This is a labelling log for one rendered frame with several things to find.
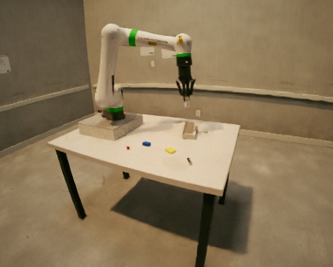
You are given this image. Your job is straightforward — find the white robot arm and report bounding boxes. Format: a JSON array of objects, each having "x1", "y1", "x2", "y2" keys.
[{"x1": 95, "y1": 24, "x2": 192, "y2": 120}]

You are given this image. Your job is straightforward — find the beige rack of three bins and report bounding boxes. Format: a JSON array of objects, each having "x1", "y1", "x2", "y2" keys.
[{"x1": 181, "y1": 121, "x2": 197, "y2": 140}]

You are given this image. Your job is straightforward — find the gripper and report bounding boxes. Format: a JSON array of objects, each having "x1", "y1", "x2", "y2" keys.
[{"x1": 175, "y1": 66, "x2": 195, "y2": 107}]

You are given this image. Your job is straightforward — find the blue rectangular block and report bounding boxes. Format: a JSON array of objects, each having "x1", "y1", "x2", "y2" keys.
[{"x1": 142, "y1": 141, "x2": 151, "y2": 147}]

